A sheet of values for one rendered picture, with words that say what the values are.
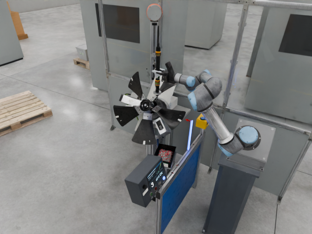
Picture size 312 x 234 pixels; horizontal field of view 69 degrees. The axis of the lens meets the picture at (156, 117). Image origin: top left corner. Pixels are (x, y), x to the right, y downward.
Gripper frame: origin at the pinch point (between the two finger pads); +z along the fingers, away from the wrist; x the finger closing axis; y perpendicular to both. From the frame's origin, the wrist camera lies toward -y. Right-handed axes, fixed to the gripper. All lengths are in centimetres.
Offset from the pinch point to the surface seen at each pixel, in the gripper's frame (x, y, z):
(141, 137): -21, 57, 0
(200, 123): 21, 53, -39
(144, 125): -14, 50, 2
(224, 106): 70, 55, -47
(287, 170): 70, 109, -126
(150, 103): -3.8, 31.4, 1.5
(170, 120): -5.7, 39.6, -20.5
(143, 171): -73, 31, -39
